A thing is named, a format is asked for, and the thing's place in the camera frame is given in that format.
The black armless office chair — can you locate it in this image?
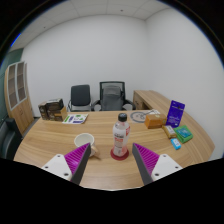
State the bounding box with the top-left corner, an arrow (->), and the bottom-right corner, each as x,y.
67,84 -> 93,113

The small tan packet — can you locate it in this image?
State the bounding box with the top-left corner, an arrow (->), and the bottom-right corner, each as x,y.
162,124 -> 178,140

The orange-brown box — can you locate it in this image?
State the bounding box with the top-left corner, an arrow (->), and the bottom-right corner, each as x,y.
144,113 -> 168,130

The clear bottle with black cap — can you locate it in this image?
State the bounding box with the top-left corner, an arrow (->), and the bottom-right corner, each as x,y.
111,112 -> 131,158

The purple box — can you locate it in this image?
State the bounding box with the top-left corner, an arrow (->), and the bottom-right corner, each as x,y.
165,99 -> 186,129

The printed paper leaflet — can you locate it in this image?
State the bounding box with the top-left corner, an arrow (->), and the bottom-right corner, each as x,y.
61,113 -> 90,125

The dark brown carton box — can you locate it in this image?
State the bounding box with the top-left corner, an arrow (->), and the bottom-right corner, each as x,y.
37,100 -> 49,121
45,97 -> 68,122

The white printed cup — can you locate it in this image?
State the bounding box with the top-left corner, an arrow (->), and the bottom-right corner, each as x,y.
73,132 -> 100,159

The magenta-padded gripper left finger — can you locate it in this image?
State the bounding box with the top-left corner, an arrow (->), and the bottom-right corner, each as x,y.
41,142 -> 92,186

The wooden side desk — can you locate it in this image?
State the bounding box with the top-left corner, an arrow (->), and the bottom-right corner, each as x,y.
132,89 -> 174,113

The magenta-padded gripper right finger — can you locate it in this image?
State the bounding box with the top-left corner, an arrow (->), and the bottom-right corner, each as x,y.
131,142 -> 184,187

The wooden shelf cabinet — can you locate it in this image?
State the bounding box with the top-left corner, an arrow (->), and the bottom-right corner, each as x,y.
3,60 -> 35,134

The green box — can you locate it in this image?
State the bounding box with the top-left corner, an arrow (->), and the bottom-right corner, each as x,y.
173,124 -> 194,144

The black mesh office chair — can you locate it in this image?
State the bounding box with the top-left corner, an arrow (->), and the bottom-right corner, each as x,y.
91,80 -> 137,112

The small light blue box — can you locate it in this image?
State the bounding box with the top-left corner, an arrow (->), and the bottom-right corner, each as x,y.
170,137 -> 183,151

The flat round red coaster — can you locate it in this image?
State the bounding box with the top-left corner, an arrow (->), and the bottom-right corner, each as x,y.
110,148 -> 130,161

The black armchair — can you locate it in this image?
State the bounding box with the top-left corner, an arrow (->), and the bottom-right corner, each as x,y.
0,117 -> 24,160

